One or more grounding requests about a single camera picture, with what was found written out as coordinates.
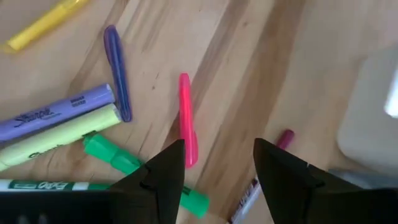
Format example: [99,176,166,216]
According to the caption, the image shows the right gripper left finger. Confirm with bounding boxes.
[110,139,186,224]

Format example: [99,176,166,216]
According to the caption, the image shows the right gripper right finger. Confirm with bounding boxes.
[253,138,363,224]

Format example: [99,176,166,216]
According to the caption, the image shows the magenta capped white marker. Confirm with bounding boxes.
[230,129,295,224]

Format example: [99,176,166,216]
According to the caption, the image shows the green highlighter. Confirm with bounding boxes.
[82,131,211,219]

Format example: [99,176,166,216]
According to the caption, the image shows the pink highlighter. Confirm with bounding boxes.
[178,72,199,169]

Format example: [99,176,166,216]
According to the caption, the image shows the pale yellow highlighter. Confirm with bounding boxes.
[0,103,123,172]

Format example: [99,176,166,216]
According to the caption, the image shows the green Expo marker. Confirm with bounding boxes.
[0,179,112,193]

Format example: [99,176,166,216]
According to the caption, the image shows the dark purple highlighter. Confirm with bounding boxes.
[103,24,134,123]

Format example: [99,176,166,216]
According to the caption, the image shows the lavender Sharpie highlighter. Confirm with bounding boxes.
[0,83,116,146]

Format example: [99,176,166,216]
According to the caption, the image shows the white plastic bin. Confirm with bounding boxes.
[336,43,398,177]

